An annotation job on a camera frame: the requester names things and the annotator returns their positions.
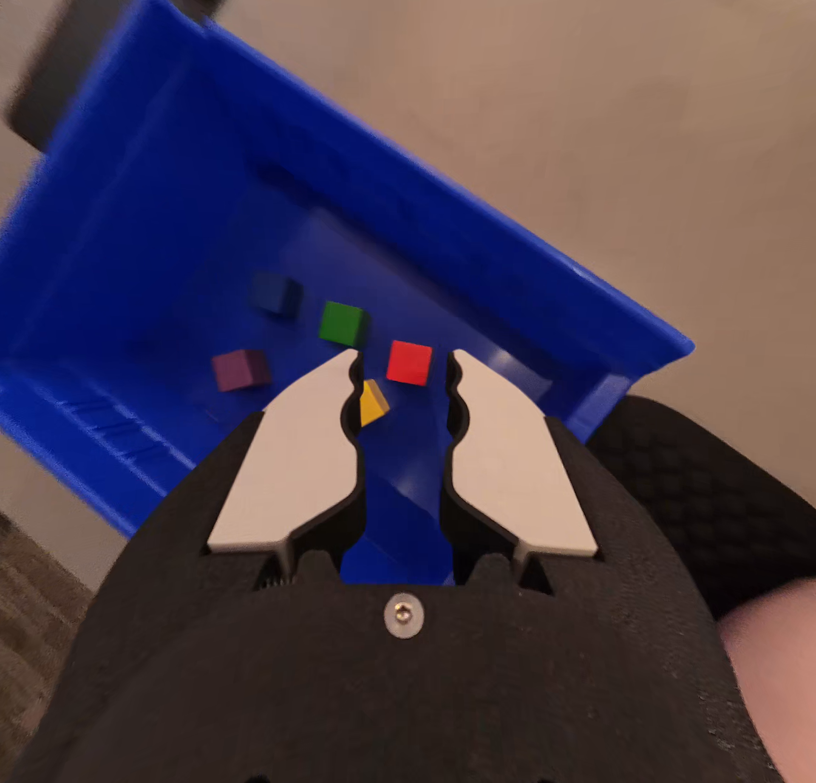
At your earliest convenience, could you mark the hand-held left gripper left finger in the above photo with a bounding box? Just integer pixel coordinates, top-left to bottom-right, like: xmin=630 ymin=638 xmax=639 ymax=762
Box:
xmin=205 ymin=348 xmax=367 ymax=556

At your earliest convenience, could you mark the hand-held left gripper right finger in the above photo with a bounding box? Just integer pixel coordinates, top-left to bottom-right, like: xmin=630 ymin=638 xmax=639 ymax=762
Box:
xmin=440 ymin=350 xmax=600 ymax=560

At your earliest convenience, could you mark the yellow wooden cube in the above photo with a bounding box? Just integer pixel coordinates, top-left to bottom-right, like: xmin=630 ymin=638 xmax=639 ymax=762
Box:
xmin=359 ymin=378 xmax=391 ymax=428

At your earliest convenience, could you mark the purple wooden cube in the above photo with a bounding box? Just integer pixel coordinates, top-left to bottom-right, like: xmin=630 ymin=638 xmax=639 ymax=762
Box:
xmin=212 ymin=348 xmax=272 ymax=393

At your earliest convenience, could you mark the red wooden cube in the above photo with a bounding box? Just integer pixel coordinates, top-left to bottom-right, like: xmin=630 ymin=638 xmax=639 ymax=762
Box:
xmin=385 ymin=340 xmax=434 ymax=387

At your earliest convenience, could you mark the green wooden cube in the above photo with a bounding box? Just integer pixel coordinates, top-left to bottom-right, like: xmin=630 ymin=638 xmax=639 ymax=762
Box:
xmin=319 ymin=300 xmax=372 ymax=349

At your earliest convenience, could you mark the blue wooden cube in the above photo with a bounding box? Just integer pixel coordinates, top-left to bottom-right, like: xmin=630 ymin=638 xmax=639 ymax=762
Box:
xmin=250 ymin=272 xmax=303 ymax=317

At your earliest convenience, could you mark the blue plastic bin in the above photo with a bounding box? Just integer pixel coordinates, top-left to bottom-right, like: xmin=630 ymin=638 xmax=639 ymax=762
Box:
xmin=0 ymin=0 xmax=697 ymax=586

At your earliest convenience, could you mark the person's right forearm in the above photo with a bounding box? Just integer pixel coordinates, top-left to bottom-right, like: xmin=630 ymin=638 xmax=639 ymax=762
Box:
xmin=719 ymin=576 xmax=816 ymax=783

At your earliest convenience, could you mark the black rounded pad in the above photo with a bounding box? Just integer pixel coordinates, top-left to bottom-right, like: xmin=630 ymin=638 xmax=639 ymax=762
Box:
xmin=585 ymin=394 xmax=816 ymax=621

